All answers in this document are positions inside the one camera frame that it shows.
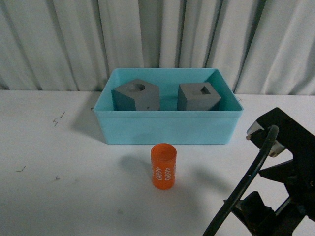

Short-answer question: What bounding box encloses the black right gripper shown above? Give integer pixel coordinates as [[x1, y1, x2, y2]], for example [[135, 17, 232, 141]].
[[232, 108, 315, 236]]

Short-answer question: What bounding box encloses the gray cube with square hole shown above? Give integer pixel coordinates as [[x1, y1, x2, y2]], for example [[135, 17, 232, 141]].
[[177, 82, 221, 111]]

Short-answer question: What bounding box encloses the gray cube with round hole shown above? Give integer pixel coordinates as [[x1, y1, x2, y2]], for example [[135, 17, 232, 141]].
[[112, 79, 160, 111]]

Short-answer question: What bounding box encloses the light blue plastic box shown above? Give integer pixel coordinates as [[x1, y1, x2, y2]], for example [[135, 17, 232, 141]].
[[94, 68, 243, 145]]

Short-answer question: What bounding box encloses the white pleated curtain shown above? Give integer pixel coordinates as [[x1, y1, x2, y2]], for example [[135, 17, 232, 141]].
[[0, 0, 315, 95]]

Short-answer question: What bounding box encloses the orange cylinder labelled 4680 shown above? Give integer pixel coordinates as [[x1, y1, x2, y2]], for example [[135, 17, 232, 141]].
[[151, 143, 177, 190]]

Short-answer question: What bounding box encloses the black cable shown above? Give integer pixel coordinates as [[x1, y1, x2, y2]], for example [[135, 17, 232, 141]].
[[201, 124, 279, 236]]

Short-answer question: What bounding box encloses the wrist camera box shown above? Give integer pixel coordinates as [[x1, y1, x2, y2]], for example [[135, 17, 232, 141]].
[[246, 120, 286, 158]]

